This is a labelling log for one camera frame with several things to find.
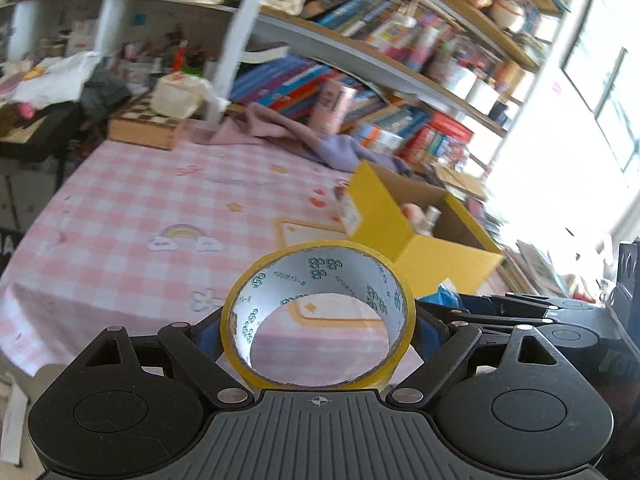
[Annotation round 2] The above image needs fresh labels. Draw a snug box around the brown envelope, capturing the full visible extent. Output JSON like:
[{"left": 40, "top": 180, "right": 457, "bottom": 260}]
[{"left": 432, "top": 162, "right": 488, "bottom": 201}]

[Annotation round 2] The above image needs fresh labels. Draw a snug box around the white shelf unit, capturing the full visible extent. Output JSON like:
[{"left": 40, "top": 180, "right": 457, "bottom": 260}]
[{"left": 0, "top": 0, "right": 576, "bottom": 141}]

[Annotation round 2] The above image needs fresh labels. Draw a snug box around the white storage box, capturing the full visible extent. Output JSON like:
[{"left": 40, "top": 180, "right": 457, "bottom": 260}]
[{"left": 450, "top": 62, "right": 501, "bottom": 116}]

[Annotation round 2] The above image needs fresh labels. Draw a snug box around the yellow cardboard box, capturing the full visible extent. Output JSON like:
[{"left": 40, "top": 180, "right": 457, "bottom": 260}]
[{"left": 345, "top": 160, "right": 506, "bottom": 303}]

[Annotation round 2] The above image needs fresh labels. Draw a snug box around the pink cloth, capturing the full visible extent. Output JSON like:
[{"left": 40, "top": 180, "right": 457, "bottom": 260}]
[{"left": 210, "top": 102, "right": 341, "bottom": 153}]

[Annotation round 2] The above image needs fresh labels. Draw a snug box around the pen holder with pens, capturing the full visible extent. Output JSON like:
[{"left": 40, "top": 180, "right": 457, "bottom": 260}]
[{"left": 165, "top": 30, "right": 211, "bottom": 73}]

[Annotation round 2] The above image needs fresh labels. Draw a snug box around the pink pig plush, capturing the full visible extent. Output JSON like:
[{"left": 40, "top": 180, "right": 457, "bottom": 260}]
[{"left": 400, "top": 202, "right": 426, "bottom": 226}]

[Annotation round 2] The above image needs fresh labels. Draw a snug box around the red thick dictionary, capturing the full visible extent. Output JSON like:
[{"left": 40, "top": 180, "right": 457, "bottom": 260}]
[{"left": 402, "top": 130, "right": 451, "bottom": 161}]

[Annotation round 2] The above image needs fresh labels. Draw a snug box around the cream tissue pack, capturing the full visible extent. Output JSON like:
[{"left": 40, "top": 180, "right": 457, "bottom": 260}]
[{"left": 150, "top": 72, "right": 217, "bottom": 119}]

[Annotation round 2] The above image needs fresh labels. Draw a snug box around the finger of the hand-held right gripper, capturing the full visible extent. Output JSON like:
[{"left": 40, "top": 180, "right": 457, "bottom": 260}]
[
  {"left": 437, "top": 282, "right": 561, "bottom": 313},
  {"left": 447, "top": 310, "right": 548, "bottom": 333}
]

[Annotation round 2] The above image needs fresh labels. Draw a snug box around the yellow tape roll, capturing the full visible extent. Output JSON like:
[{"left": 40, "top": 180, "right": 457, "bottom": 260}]
[{"left": 220, "top": 241, "right": 417, "bottom": 391}]

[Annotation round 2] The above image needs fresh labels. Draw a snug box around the dark grey garment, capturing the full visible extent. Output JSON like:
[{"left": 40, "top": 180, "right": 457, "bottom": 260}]
[{"left": 80, "top": 70, "right": 133, "bottom": 121}]

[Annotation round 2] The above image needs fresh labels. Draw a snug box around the row of blue books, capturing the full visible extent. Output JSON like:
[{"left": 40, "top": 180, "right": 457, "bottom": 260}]
[{"left": 227, "top": 55, "right": 431, "bottom": 146}]

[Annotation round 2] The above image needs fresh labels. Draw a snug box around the large red book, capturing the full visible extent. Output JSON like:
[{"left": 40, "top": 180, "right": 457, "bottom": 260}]
[{"left": 425, "top": 112, "right": 475, "bottom": 143}]

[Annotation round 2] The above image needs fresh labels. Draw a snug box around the pink checked tablecloth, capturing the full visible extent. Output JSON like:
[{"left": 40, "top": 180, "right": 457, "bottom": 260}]
[{"left": 0, "top": 137, "right": 501, "bottom": 383}]

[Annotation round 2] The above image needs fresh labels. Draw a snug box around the stack of books and papers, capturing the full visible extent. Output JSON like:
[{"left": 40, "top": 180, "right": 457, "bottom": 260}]
[{"left": 465, "top": 195, "right": 616, "bottom": 301}]

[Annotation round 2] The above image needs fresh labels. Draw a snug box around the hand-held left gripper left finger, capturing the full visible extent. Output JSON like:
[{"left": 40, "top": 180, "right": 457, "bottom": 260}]
[{"left": 65, "top": 307, "right": 255, "bottom": 408}]

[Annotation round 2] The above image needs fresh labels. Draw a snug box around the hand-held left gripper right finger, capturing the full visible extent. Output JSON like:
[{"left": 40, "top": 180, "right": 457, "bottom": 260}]
[{"left": 385, "top": 302, "right": 576, "bottom": 407}]

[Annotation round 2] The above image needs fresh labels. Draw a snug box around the pink rectangular box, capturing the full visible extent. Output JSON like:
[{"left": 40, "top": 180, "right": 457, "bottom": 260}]
[{"left": 310, "top": 80, "right": 358, "bottom": 136}]

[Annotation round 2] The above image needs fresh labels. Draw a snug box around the white glue bottle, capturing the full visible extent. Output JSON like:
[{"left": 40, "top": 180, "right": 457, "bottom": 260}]
[{"left": 417, "top": 205, "right": 443, "bottom": 238}]

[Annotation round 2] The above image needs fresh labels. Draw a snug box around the wooden chess box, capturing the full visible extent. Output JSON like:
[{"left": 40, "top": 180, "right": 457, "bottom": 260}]
[{"left": 107, "top": 89, "right": 195, "bottom": 151}]

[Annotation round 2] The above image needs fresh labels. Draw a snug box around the black side table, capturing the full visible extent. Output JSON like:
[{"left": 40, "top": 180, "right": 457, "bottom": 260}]
[{"left": 0, "top": 102, "right": 91, "bottom": 161}]

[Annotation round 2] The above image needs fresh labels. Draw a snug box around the white shirt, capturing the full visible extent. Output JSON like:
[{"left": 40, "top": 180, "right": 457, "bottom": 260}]
[{"left": 10, "top": 51, "right": 103, "bottom": 106}]

